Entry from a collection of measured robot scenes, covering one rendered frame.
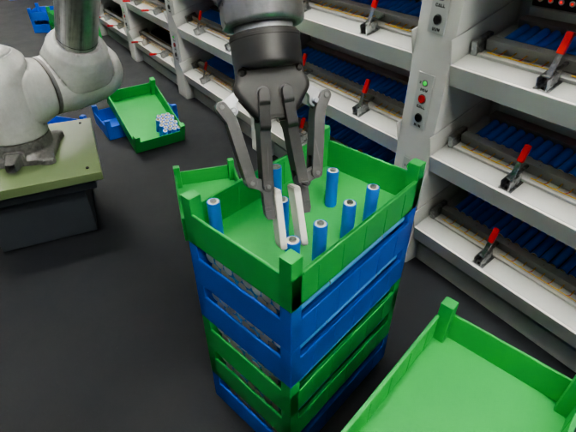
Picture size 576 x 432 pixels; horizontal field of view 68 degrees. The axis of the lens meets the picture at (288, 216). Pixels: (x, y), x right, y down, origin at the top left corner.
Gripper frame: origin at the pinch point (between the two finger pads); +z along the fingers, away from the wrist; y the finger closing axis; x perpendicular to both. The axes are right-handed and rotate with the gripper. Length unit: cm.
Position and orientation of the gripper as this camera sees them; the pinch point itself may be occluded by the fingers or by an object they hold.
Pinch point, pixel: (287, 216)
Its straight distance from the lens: 50.2
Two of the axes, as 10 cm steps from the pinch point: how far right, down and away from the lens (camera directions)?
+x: 2.7, 1.8, -9.4
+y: -9.5, 1.8, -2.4
